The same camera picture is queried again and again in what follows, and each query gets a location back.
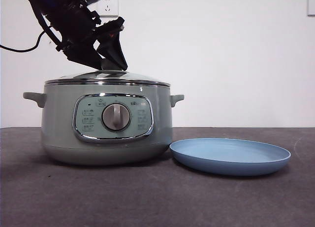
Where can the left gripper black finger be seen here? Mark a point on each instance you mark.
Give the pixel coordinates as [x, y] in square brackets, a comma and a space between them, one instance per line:
[114, 52]
[86, 55]

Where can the glass lid with green knob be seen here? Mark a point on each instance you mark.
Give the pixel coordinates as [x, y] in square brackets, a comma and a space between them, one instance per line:
[137, 76]

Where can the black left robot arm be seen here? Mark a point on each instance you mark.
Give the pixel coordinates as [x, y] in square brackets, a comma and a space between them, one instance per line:
[71, 17]

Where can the pale green electric steamer pot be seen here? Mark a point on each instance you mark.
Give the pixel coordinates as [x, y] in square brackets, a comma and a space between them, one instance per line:
[61, 128]

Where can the blue round plate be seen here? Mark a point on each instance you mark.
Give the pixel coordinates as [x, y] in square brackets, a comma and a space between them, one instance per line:
[229, 163]

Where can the white wall socket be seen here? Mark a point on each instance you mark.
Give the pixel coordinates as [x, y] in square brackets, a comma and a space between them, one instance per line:
[110, 8]

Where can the white wall switch plate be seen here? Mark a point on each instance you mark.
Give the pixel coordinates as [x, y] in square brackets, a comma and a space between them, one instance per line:
[311, 5]

